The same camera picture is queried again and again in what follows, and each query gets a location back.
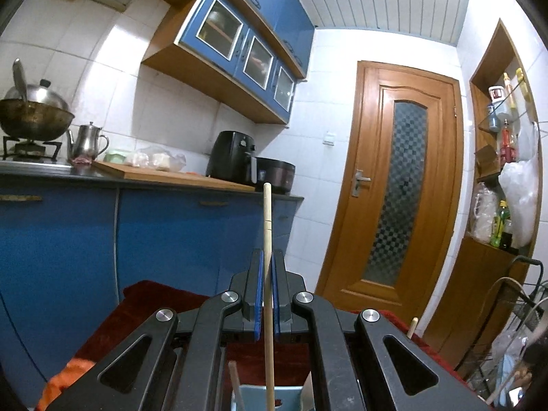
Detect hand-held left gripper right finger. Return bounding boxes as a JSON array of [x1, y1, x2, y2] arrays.
[[272, 250, 493, 411]]

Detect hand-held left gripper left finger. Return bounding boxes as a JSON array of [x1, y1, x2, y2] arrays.
[[45, 249, 264, 411]]

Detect light blue utensil box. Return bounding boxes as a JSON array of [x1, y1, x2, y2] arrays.
[[231, 384, 315, 411]]

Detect red patterned blanket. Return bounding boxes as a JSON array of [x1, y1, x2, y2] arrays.
[[36, 279, 474, 411]]

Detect dark rice cooker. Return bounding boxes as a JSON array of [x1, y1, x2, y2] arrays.
[[254, 157, 296, 194]]

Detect black air fryer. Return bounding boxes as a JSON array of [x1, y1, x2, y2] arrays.
[[205, 130, 258, 188]]

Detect wooden cutting board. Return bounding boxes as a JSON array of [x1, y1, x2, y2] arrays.
[[91, 160, 256, 192]]

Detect wooden door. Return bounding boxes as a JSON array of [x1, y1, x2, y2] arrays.
[[314, 60, 465, 323]]

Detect clear food bags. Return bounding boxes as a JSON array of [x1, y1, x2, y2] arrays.
[[125, 146, 188, 172]]

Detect wooden shelf niche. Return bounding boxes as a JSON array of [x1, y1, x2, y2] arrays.
[[422, 19, 543, 371]]

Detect steel kettle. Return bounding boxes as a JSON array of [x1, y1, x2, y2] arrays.
[[66, 122, 110, 164]]

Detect green bottle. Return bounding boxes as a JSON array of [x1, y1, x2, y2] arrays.
[[491, 200, 513, 248]]

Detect white plastic bag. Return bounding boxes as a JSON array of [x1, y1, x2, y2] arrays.
[[498, 123, 541, 248]]

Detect gas stove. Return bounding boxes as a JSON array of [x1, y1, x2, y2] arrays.
[[0, 136, 71, 165]]

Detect red bottle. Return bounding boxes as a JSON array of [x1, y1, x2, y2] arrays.
[[499, 119, 517, 164]]

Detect large steel wok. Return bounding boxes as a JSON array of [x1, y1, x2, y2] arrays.
[[0, 98, 76, 142]]

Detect steel wok lid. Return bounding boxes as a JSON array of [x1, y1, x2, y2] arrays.
[[4, 79, 70, 113]]

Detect white jar red label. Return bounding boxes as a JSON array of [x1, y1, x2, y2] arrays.
[[488, 86, 508, 109]]

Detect metal door handle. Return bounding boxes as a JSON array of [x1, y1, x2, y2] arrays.
[[351, 169, 372, 198]]

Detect wire rack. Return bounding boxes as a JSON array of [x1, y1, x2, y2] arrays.
[[469, 256, 548, 411]]

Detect blue wall cabinet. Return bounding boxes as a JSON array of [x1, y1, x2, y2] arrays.
[[141, 0, 316, 126]]

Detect spatula handle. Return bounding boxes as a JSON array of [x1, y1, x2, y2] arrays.
[[12, 58, 29, 104]]

